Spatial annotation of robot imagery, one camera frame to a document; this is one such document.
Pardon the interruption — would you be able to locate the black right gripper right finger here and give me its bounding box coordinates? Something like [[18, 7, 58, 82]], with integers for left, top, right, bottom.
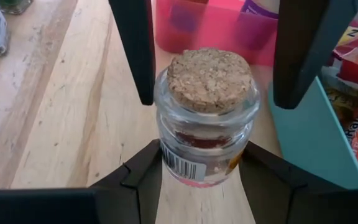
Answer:
[[239, 141, 358, 224]]

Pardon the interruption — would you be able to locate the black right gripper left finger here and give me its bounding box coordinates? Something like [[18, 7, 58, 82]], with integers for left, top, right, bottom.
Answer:
[[0, 138, 163, 224]]

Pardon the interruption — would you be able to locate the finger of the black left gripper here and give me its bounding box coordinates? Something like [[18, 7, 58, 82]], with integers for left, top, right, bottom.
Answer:
[[109, 0, 157, 106], [273, 0, 358, 108]]

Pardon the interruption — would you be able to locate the black lid purple label jar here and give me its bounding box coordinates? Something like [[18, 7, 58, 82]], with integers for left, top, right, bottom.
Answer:
[[234, 0, 280, 52]]

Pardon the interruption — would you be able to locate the cork lid glass jar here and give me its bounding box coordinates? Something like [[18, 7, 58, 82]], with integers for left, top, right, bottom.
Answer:
[[153, 47, 261, 189]]

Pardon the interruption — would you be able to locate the green spice jar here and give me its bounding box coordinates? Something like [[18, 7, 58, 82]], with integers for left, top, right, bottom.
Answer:
[[0, 0, 34, 16]]

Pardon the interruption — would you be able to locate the teal plastic bin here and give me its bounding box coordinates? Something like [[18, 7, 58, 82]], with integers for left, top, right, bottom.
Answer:
[[267, 67, 358, 190]]

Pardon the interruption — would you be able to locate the red plastic tray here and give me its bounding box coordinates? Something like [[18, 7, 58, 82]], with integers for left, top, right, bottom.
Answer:
[[155, 0, 281, 67]]

